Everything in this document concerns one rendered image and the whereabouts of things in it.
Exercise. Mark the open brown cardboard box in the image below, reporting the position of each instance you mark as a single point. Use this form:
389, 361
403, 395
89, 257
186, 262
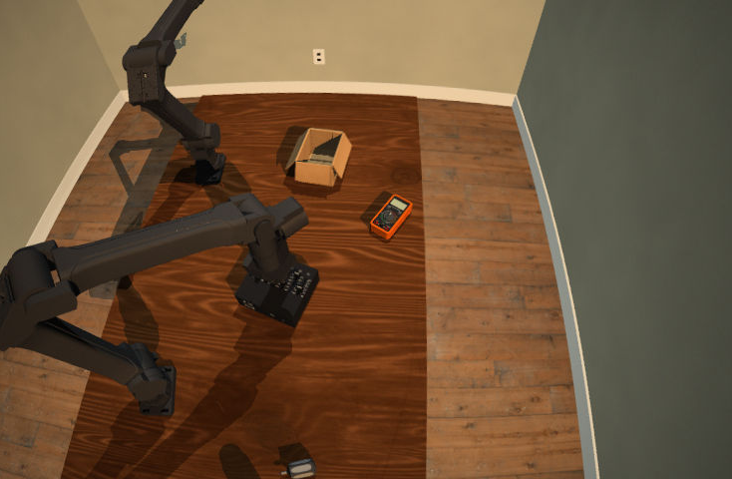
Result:
319, 146

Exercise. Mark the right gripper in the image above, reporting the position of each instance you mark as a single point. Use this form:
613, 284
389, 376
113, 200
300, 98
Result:
269, 268

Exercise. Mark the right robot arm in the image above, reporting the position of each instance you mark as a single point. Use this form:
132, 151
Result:
85, 266

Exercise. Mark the orange digital multimeter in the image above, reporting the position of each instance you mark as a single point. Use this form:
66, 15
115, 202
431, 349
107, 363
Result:
389, 218

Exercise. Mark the dark grey fader panel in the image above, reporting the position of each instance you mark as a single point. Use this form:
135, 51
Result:
284, 302

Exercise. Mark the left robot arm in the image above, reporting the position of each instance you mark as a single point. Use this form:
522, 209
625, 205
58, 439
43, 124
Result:
150, 57

